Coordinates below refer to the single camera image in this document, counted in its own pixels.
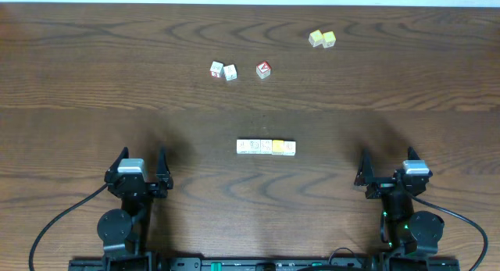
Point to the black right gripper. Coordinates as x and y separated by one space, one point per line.
366 176

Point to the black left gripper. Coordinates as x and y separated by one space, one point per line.
140 188

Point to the white block cat drawing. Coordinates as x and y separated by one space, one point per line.
243 146

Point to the white block brown circle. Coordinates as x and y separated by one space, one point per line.
289 148

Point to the white block blue side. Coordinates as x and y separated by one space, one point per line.
254 146

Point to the white block yellow side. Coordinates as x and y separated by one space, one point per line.
277 147

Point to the white block green side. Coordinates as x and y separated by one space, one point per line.
266 147

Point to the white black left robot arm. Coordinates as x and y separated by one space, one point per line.
124 231

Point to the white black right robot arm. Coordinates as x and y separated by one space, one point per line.
412 236

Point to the white block red side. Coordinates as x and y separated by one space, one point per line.
216 69

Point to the white wooden block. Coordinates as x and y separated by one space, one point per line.
230 72

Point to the pale yellow wooden block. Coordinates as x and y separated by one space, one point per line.
316 38

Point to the red letter wooden block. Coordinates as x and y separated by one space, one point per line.
263 69

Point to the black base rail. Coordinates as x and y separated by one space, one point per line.
197 264

